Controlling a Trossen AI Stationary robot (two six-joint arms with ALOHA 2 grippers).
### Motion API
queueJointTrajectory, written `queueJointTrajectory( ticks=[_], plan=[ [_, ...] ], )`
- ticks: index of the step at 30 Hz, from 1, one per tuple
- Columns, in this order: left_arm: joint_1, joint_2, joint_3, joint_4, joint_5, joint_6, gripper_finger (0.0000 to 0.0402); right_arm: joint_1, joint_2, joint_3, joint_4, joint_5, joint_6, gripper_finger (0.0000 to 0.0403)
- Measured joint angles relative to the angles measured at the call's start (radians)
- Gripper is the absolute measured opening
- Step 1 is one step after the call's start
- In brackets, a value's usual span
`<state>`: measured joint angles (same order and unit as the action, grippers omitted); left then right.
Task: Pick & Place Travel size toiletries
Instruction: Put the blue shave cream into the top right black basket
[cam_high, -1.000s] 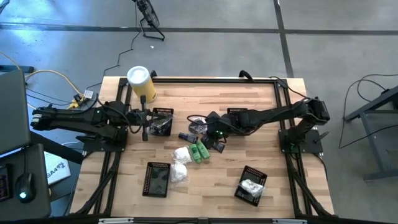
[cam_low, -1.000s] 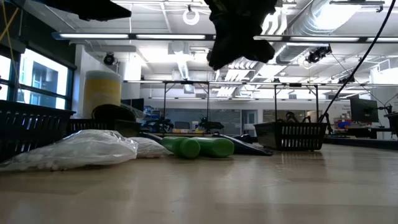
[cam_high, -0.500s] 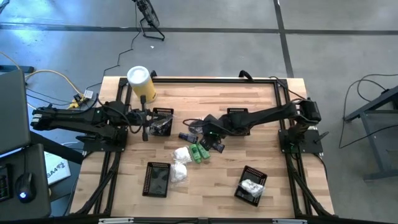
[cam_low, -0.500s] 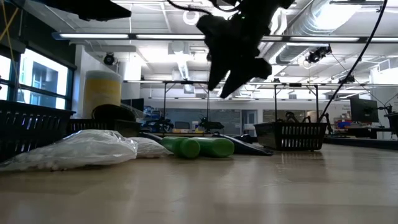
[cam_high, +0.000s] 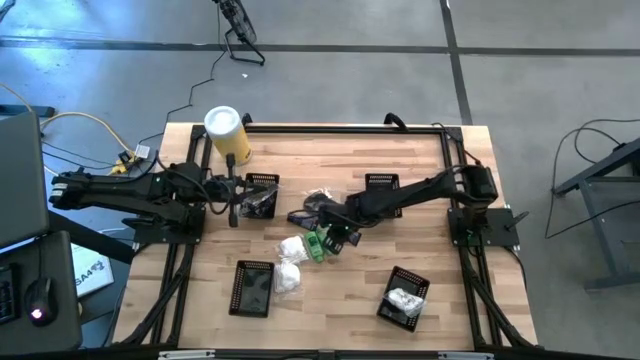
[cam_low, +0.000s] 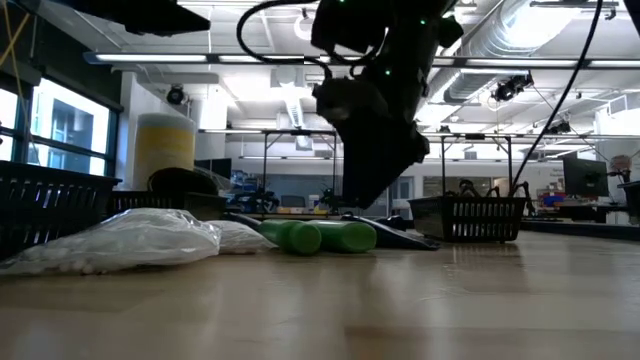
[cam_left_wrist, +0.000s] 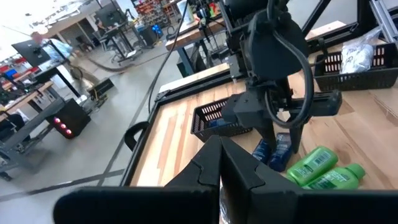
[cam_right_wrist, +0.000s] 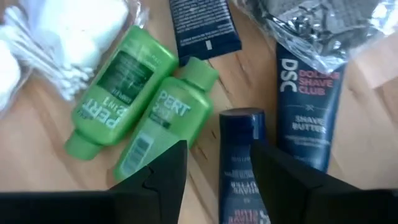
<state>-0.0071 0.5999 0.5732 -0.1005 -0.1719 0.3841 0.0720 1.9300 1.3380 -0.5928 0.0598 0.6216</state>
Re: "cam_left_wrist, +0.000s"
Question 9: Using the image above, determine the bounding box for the green toiletry bottle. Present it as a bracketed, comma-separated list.
[285, 146, 339, 187]
[302, 163, 366, 190]

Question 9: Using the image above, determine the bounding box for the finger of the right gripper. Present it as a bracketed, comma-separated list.
[286, 118, 305, 154]
[251, 121, 278, 152]

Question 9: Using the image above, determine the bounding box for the wooden workbench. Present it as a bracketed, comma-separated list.
[164, 17, 233, 78]

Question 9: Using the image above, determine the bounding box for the black computer tower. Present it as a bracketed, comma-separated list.
[46, 98, 92, 140]

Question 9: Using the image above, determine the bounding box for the person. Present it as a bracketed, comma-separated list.
[30, 30, 103, 94]

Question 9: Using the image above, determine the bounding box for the grey metal desk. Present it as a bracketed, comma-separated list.
[0, 96, 68, 183]

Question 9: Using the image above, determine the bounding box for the black slotted plastic basket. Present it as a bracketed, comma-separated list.
[190, 98, 252, 143]
[313, 42, 398, 92]

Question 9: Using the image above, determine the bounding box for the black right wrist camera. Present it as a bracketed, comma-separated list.
[247, 8, 309, 82]

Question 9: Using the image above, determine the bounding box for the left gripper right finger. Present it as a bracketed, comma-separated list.
[221, 136, 302, 189]

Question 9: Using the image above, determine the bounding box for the black computer monitor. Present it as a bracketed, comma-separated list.
[95, 7, 125, 29]
[11, 39, 52, 68]

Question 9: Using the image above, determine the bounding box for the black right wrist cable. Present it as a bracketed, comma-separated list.
[264, 0, 314, 129]

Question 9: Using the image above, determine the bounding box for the dark blue toiletry tube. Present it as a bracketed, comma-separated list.
[251, 138, 273, 165]
[207, 117, 233, 128]
[269, 133, 294, 173]

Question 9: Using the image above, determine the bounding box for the black curved handle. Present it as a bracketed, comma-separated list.
[123, 120, 150, 152]

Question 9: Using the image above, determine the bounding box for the white cotton swabs bag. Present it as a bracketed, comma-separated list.
[340, 26, 382, 75]

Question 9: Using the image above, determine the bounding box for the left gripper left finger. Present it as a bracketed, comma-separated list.
[164, 135, 222, 187]

